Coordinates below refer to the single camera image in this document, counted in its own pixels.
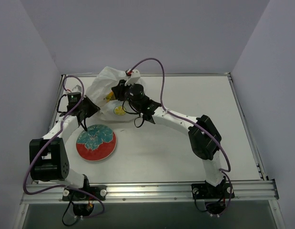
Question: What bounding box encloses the red and teal plate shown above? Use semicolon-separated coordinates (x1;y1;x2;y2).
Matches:
76;124;117;162

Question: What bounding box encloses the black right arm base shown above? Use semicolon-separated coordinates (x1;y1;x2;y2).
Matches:
191;180;235;218

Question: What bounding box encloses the white plastic bag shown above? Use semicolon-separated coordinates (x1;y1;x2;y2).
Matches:
85;66;136;122

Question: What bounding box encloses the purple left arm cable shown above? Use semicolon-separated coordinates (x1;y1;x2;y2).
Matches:
23;75;105;219

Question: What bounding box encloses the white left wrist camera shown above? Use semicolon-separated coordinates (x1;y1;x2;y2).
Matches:
66;85;83;94

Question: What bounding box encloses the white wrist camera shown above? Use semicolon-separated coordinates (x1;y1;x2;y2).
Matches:
66;85;83;94
125;69;141;86

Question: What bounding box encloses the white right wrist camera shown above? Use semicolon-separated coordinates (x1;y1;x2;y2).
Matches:
125;69;141;86

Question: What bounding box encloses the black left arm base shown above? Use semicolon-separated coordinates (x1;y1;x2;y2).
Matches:
62;185;107;218

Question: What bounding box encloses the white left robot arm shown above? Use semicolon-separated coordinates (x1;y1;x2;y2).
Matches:
29;92;100;200

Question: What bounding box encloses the fake longan bunch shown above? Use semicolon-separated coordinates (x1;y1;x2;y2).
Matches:
105;91;116;103

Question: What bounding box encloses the aluminium front rail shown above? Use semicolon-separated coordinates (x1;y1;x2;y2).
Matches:
20;180;279;204

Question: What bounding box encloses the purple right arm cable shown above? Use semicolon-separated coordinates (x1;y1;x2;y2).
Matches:
130;58;235;213

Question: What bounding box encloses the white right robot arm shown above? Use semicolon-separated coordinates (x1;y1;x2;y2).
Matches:
112;80;224;197

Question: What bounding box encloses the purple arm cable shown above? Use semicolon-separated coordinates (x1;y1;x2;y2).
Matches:
130;58;235;213
23;75;105;219

